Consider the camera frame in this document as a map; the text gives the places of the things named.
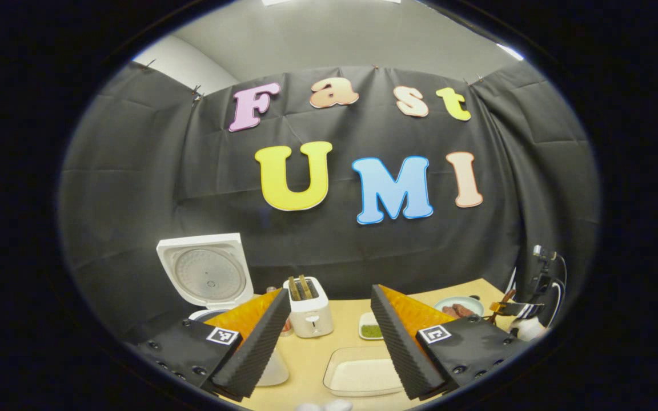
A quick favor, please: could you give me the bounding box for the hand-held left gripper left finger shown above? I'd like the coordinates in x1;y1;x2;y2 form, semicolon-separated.
138;288;292;402

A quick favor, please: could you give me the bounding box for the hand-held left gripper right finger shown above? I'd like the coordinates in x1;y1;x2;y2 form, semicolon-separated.
370;284;535;400

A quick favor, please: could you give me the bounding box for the clear tray of rice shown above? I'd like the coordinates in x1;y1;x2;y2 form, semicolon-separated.
323;346;407;397

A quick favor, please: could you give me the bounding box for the white rice cooker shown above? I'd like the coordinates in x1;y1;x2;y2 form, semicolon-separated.
157;233;290;388

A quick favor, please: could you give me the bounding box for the white divided grain dish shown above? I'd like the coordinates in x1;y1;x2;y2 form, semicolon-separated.
359;312;386;341

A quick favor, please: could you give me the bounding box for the clear plastic bottle red label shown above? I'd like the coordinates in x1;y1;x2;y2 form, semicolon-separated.
266;285;293;336

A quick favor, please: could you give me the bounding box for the white toaster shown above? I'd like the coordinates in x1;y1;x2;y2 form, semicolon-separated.
283;276;334;339

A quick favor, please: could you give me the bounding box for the pale green plate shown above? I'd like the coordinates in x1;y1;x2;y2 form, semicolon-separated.
435;296;485;319

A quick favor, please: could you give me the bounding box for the black backdrop cloth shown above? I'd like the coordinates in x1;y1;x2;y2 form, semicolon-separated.
58;60;601;343

